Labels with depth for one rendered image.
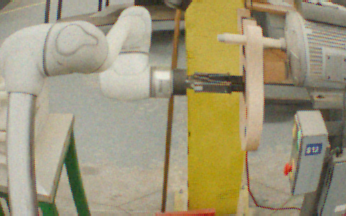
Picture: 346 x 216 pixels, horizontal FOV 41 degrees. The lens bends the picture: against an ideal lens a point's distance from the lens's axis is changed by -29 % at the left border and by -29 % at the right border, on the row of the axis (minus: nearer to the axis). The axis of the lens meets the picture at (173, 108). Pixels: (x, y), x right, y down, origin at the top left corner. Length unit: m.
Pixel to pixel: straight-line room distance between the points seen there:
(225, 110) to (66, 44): 1.62
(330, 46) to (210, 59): 1.13
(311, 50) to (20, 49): 0.85
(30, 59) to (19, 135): 0.18
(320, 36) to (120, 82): 0.66
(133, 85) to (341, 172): 0.76
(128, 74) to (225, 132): 1.08
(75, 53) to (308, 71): 0.71
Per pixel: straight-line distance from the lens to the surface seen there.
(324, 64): 1.58
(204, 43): 2.56
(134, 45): 1.72
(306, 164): 1.44
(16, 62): 1.23
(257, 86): 1.61
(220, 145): 2.75
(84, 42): 1.16
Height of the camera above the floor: 1.74
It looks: 24 degrees down
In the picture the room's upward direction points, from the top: 1 degrees counter-clockwise
